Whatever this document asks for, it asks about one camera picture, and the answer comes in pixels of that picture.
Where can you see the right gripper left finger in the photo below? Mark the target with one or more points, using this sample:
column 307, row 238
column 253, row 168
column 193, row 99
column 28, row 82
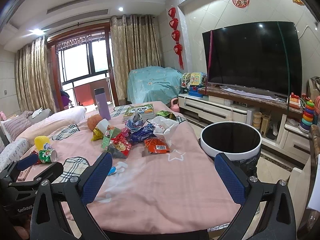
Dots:
column 48, row 220

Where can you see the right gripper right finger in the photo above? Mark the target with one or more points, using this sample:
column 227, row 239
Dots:
column 278, row 218

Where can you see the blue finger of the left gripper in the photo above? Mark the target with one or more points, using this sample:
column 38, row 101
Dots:
column 27, row 162

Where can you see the yellow snack wrapper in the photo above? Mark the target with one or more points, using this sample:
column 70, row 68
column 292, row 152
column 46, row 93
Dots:
column 97, row 135

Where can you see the white paper cup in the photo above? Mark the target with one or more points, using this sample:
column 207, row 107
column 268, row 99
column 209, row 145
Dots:
column 103, row 125

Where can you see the green milk carton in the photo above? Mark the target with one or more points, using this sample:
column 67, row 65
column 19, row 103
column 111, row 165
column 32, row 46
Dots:
column 110, row 133

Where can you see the white round trash bin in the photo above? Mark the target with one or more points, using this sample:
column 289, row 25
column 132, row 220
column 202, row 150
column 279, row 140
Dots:
column 226, row 129

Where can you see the silver blue wrapper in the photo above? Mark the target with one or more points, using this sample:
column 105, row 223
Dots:
column 135, row 122

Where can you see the blue snack wrapper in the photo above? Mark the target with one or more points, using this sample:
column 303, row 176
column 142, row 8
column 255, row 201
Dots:
column 142, row 134

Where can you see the pink blanket table cover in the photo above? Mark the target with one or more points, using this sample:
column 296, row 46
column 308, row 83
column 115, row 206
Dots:
column 176, row 192

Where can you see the red orange snack packet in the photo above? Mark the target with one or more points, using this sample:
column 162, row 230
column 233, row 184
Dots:
column 156, row 146

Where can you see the white plastic bag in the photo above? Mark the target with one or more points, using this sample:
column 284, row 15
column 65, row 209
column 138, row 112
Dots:
column 164, row 128

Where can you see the red noodle snack packet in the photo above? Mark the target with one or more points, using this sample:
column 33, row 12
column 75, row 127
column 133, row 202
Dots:
column 119, row 147

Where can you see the black trash bag liner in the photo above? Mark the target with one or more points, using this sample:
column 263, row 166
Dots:
column 246, row 164

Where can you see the person left hand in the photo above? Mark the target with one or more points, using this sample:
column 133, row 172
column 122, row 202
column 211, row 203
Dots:
column 23, row 232

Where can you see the green red crushed can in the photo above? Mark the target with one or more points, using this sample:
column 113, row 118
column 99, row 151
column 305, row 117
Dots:
column 48, row 155

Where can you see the yellow plastic cup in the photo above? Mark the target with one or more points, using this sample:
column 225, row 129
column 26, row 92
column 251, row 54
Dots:
column 42, row 142

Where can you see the orange fruit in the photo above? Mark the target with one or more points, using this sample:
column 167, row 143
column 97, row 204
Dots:
column 93, row 120

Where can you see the beige left curtain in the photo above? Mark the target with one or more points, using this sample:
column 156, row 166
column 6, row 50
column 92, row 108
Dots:
column 32, row 80

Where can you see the beige curtain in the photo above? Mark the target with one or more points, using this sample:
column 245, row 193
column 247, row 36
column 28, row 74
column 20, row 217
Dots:
column 32, row 80
column 134, row 46

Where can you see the purple water bottle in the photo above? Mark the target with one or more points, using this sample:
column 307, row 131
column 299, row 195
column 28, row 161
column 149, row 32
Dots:
column 102, row 105

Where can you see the white tv cabinet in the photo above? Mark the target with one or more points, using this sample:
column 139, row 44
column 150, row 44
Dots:
column 290, row 140

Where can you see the stack of children books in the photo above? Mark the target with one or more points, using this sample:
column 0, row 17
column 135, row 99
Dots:
column 146, row 111

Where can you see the teal covered furniture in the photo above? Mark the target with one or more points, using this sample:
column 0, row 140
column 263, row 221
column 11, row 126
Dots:
column 153, row 83

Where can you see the green gold snack bag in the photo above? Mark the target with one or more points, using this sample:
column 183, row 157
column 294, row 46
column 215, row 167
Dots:
column 166, row 114

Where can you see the pink kettlebell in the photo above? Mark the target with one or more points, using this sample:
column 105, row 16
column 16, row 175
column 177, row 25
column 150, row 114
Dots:
column 174, row 105

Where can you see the beige right curtain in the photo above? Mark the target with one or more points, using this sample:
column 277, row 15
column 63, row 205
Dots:
column 134, row 46

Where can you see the colourful toy cash register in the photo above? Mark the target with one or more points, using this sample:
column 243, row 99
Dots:
column 192, row 82

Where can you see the black flat television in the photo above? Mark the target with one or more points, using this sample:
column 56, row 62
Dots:
column 259, row 55

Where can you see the rainbow stacking ring toy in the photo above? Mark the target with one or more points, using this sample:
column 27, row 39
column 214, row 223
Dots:
column 307, row 117

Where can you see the red lantern string decoration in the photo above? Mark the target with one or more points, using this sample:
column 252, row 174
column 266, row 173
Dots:
column 175, row 35

